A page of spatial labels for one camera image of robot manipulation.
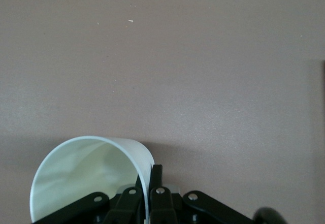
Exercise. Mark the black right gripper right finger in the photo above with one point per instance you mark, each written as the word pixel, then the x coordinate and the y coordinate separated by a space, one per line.
pixel 165 206

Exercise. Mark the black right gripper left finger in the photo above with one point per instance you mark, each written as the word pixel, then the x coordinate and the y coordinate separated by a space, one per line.
pixel 127 206

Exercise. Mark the white IKEA cup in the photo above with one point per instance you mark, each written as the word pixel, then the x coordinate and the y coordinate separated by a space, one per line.
pixel 76 163

